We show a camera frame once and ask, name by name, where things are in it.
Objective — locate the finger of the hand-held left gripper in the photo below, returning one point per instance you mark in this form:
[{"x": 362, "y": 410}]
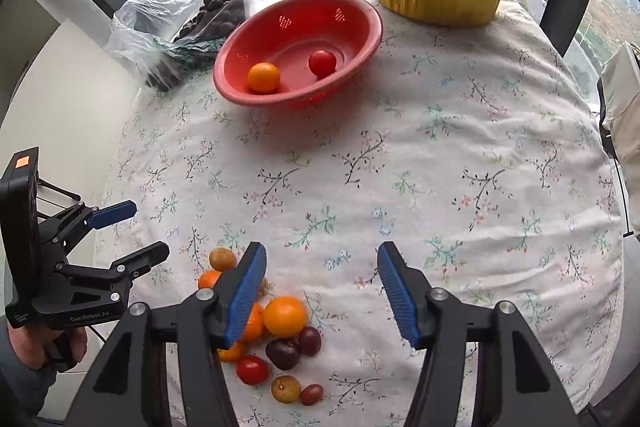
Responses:
[
  {"x": 112, "y": 213},
  {"x": 145, "y": 257}
]

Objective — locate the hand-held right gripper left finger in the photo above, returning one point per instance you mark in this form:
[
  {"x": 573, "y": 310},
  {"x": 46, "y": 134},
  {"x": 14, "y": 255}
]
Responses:
[{"x": 247, "y": 292}]

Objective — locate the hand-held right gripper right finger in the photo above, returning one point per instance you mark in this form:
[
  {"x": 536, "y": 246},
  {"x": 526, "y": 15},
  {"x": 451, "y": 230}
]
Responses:
[{"x": 397, "y": 292}]

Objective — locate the small yellow-brown fruit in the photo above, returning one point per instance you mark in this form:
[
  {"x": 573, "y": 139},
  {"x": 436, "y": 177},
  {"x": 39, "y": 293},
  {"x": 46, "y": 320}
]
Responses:
[{"x": 222, "y": 258}]

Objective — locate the large orange mandarin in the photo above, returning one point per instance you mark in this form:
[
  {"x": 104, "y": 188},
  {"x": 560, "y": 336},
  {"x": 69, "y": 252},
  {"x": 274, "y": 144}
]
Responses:
[{"x": 285, "y": 317}]

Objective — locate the small orange mandarin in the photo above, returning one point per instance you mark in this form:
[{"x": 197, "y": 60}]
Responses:
[{"x": 231, "y": 351}]

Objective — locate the dark purple plum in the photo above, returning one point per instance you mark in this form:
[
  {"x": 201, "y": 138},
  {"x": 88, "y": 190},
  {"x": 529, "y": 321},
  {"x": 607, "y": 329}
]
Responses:
[{"x": 282, "y": 353}]

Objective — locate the red cherry tomato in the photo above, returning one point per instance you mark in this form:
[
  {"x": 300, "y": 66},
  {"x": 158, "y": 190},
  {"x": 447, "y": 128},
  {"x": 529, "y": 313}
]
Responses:
[
  {"x": 322, "y": 63},
  {"x": 251, "y": 370}
]

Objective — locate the purple red grape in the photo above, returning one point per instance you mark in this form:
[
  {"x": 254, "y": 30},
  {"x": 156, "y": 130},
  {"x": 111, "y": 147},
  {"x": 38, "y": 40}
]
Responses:
[
  {"x": 311, "y": 394},
  {"x": 310, "y": 340}
]

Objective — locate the yellow speckled plum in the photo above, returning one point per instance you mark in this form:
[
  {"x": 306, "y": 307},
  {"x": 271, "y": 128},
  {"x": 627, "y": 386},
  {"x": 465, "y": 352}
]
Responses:
[{"x": 286, "y": 389}]

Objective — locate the red plastic colander basket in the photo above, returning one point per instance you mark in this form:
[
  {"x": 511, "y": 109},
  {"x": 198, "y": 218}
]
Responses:
[{"x": 290, "y": 52}]

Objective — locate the person's left forearm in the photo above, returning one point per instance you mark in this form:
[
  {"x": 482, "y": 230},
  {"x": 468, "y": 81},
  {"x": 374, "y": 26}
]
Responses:
[{"x": 25, "y": 387}]

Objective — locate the person's left hand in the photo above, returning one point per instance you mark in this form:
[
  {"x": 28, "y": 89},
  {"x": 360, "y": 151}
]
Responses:
[{"x": 25, "y": 347}]

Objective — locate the floral white tablecloth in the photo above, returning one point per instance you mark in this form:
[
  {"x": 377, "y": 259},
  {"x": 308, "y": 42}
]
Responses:
[{"x": 400, "y": 132}]

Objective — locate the clear plastic bag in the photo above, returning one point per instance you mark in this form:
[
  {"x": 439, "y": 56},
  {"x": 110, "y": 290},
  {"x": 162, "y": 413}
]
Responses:
[{"x": 165, "y": 7}]

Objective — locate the pile of dark chestnuts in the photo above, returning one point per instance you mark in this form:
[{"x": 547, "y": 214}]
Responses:
[{"x": 215, "y": 14}]

